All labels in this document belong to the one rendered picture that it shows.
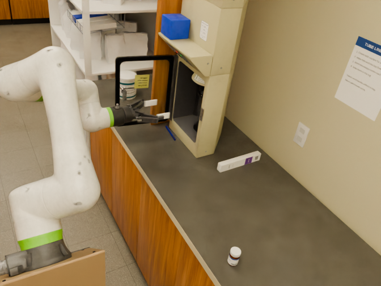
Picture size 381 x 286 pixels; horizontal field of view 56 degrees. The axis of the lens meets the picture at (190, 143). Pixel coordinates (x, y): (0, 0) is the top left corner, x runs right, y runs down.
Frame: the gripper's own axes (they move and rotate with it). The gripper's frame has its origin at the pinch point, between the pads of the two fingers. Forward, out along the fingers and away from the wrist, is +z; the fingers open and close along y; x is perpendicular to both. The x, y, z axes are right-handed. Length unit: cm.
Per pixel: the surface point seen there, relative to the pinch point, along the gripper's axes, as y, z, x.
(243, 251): -73, 2, 26
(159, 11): 22.3, 6.6, -40.6
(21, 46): 400, -7, 116
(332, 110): -52, 58, -18
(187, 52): -8.8, 5.3, -32.0
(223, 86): -14.7, 24.3, -16.0
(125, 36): 118, 30, 6
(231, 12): -15, 20, -51
